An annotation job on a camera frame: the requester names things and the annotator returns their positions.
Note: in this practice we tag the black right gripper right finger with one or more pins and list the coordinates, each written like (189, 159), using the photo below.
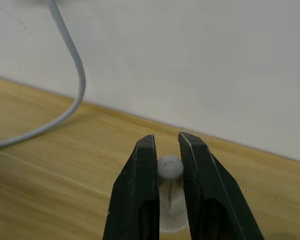
(215, 190)

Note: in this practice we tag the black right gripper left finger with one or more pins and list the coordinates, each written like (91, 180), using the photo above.
(132, 190)

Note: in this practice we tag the clear repellent liquid bottle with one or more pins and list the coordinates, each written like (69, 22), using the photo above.
(170, 168)

